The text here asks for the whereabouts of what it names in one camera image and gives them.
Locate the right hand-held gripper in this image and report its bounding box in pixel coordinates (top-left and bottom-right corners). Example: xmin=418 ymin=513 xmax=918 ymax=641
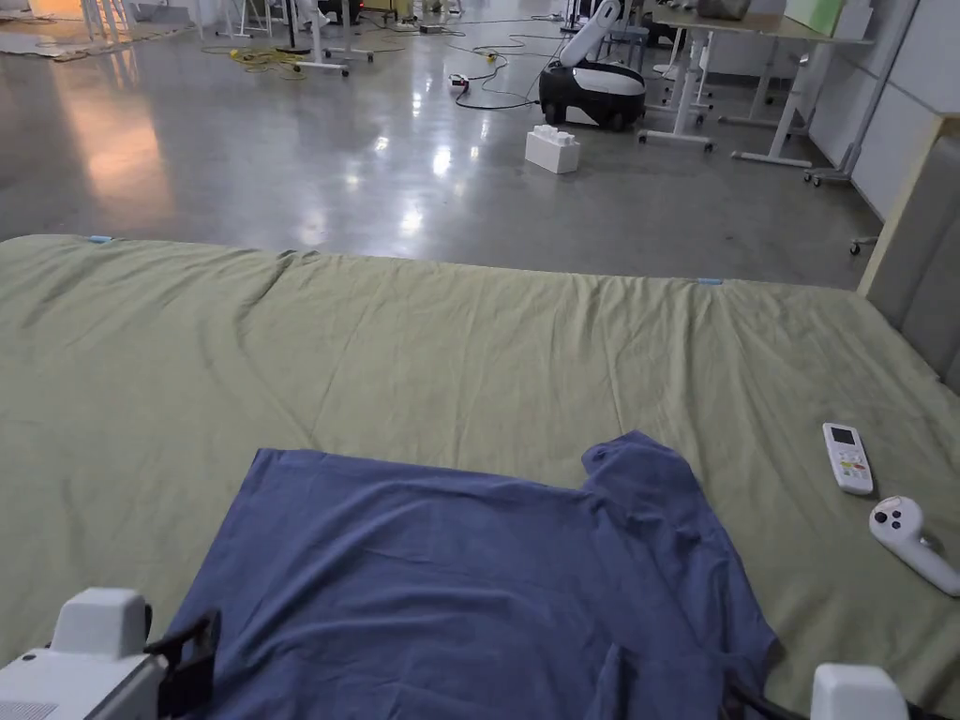
xmin=721 ymin=659 xmax=913 ymax=720

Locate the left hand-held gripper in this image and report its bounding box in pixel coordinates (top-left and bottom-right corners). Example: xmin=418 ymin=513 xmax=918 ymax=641
xmin=0 ymin=587 xmax=223 ymax=720

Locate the dark blue shirt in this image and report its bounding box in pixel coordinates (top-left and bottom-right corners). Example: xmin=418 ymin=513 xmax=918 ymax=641
xmin=160 ymin=429 xmax=778 ymax=720

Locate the white hand controller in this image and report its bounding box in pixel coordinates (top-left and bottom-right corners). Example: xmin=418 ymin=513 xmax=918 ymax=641
xmin=868 ymin=494 xmax=960 ymax=598

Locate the white remote control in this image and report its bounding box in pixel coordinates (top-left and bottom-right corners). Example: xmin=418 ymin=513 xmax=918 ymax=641
xmin=821 ymin=422 xmax=877 ymax=496

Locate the bed with pale green sheet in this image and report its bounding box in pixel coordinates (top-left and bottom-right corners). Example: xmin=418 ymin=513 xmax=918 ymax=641
xmin=0 ymin=233 xmax=960 ymax=720

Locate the grey padded headboard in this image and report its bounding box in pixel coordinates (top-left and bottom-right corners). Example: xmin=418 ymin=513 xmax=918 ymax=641
xmin=857 ymin=112 xmax=960 ymax=385

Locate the white foam block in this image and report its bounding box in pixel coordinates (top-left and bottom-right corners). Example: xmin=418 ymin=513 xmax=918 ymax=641
xmin=524 ymin=127 xmax=583 ymax=176

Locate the white and black wheeled robot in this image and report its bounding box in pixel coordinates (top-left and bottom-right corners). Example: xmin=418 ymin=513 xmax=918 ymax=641
xmin=538 ymin=0 xmax=649 ymax=136

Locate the white-legged desk with wooden top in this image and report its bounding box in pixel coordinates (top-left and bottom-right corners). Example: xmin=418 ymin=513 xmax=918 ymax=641
xmin=637 ymin=0 xmax=878 ymax=168

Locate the yellow cable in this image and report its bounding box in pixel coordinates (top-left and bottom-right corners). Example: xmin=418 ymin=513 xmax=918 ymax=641
xmin=199 ymin=44 xmax=310 ymax=83

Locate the white table frame on wheels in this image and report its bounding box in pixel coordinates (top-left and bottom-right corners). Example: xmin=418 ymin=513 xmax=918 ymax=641
xmin=298 ymin=0 xmax=378 ymax=78

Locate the black cable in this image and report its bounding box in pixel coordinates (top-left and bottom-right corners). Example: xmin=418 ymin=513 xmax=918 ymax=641
xmin=453 ymin=33 xmax=571 ymax=113

